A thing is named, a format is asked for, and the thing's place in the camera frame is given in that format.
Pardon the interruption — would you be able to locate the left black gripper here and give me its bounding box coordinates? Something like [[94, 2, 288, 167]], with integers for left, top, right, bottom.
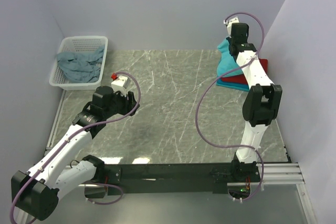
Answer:
[[104, 88, 140, 119]]

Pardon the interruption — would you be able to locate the light blue t-shirt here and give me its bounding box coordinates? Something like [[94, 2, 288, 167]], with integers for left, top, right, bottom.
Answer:
[[217, 38, 238, 76]]

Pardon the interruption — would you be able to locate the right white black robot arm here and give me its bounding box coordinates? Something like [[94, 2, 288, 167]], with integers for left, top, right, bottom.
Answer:
[[227, 20, 282, 182]]

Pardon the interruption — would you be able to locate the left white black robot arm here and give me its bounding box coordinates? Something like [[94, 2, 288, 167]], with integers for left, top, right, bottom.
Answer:
[[9, 86, 140, 223]]

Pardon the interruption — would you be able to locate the grey-blue crumpled t-shirt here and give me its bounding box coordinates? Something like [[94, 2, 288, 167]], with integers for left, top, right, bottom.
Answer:
[[56, 45, 104, 83]]

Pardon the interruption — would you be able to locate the black base crossbar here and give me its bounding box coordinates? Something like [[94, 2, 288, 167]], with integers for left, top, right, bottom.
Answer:
[[83, 163, 263, 198]]

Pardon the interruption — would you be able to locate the folded red t-shirt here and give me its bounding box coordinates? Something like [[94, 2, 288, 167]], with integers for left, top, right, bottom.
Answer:
[[221, 59, 268, 85]]

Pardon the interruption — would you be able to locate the folded teal t-shirt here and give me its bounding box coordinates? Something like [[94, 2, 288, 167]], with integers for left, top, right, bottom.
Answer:
[[216, 79, 249, 92]]

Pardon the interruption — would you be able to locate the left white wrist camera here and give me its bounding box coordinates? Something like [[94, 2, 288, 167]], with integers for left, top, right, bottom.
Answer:
[[111, 73, 130, 97]]

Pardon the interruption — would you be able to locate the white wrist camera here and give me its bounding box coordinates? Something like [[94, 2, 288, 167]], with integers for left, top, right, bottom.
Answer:
[[111, 73, 130, 97], [223, 16, 239, 37]]

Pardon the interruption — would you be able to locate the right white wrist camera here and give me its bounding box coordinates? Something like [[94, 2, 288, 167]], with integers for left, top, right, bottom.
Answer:
[[223, 16, 239, 37]]

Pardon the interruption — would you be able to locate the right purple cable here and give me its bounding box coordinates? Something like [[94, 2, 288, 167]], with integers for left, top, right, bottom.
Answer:
[[196, 12, 265, 202]]

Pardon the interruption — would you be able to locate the aluminium rail frame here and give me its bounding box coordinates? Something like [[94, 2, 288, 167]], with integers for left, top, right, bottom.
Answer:
[[14, 87, 316, 224]]

